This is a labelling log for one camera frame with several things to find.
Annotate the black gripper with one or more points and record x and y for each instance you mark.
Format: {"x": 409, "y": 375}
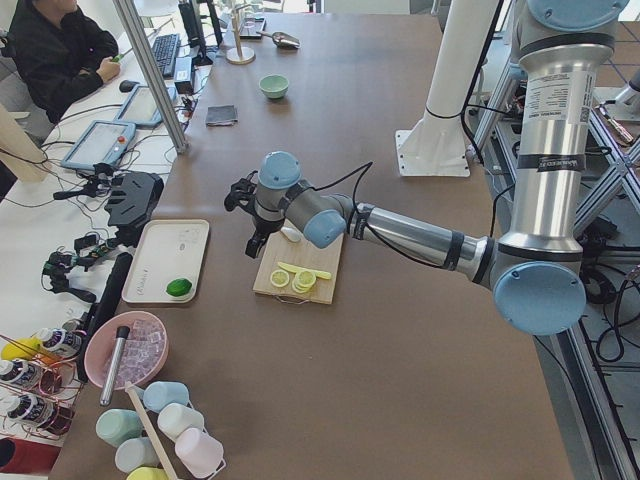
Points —
{"x": 262, "y": 224}

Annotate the white ceramic spoon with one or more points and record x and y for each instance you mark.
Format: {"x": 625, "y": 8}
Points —
{"x": 291, "y": 234}

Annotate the light green bowl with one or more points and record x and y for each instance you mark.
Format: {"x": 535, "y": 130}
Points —
{"x": 274, "y": 86}

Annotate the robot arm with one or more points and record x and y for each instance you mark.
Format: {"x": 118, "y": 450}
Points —
{"x": 533, "y": 268}

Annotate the pink ice bowl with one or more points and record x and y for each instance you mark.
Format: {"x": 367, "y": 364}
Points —
{"x": 145, "y": 350}

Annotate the metal muddler in bowl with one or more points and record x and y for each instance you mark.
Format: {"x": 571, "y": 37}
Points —
{"x": 108, "y": 387}

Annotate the wooden cutting board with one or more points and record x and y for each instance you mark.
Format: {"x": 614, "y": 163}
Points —
{"x": 304, "y": 254}

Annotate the yellow plastic knife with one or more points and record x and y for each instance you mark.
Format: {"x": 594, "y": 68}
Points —
{"x": 296, "y": 269}

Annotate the upper lemon slice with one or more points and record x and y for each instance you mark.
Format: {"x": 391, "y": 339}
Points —
{"x": 279, "y": 278}

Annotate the lemon slice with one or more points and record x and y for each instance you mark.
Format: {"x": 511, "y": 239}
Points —
{"x": 303, "y": 282}
{"x": 279, "y": 278}

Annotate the lower lemon slice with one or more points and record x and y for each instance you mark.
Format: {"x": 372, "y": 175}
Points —
{"x": 303, "y": 282}

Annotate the cream rabbit tray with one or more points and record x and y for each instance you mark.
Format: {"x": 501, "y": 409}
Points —
{"x": 168, "y": 249}

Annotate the green lime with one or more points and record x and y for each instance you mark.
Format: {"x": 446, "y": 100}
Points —
{"x": 179, "y": 287}

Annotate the grey folded cloth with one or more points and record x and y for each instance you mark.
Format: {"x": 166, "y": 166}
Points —
{"x": 223, "y": 115}

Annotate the far teach pendant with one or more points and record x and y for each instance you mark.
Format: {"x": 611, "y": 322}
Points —
{"x": 140, "y": 108}

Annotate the teach pendant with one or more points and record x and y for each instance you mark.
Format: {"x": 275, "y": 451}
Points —
{"x": 140, "y": 108}
{"x": 102, "y": 142}

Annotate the wooden mug tree stand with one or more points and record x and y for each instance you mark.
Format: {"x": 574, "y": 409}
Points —
{"x": 237, "y": 54}

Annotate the near teach pendant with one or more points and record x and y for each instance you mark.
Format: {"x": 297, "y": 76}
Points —
{"x": 102, "y": 142}

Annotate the blue cup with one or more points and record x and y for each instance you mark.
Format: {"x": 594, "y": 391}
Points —
{"x": 160, "y": 394}

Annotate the white cup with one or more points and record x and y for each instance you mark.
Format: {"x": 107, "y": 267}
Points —
{"x": 174, "y": 419}

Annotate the black keyboard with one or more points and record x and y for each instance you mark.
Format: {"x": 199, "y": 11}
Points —
{"x": 165, "y": 49}

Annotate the pink cup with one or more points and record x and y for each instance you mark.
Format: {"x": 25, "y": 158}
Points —
{"x": 200, "y": 453}

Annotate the green cup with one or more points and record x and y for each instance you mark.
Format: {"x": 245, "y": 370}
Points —
{"x": 115, "y": 426}

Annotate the person in black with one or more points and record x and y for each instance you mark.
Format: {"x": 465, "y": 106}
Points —
{"x": 61, "y": 54}

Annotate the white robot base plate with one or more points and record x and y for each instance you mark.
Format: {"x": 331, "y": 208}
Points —
{"x": 430, "y": 153}

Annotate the aluminium frame post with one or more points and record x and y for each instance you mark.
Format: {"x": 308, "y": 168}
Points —
{"x": 133, "y": 26}

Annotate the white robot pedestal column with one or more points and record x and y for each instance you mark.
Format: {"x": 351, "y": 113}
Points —
{"x": 468, "y": 25}

